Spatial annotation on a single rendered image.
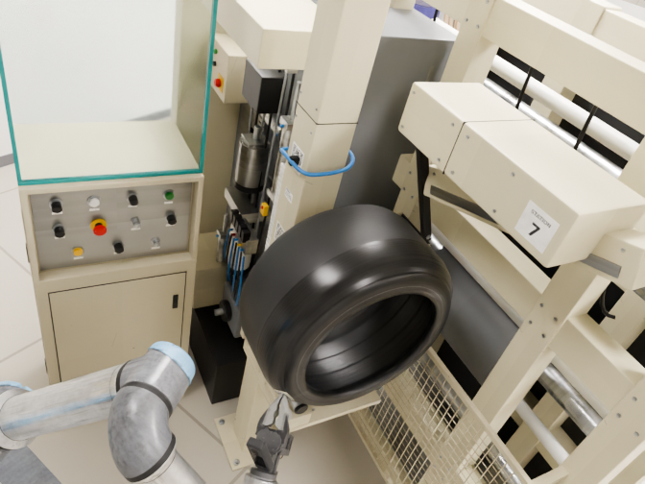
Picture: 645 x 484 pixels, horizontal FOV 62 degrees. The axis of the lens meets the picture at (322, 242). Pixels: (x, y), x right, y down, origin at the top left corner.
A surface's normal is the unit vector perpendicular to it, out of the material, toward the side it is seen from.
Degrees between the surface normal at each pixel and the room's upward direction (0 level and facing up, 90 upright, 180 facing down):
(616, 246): 90
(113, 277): 90
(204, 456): 0
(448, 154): 90
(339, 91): 90
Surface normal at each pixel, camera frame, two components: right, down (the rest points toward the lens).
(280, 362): -0.35, 0.51
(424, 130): -0.87, 0.13
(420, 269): 0.63, -0.14
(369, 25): 0.44, 0.63
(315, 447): 0.22, -0.76
